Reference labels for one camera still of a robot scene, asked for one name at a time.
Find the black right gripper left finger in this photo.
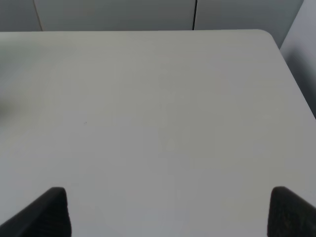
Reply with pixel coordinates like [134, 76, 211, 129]
[0, 187, 72, 237]

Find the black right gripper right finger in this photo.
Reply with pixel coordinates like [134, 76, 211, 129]
[267, 186, 316, 237]

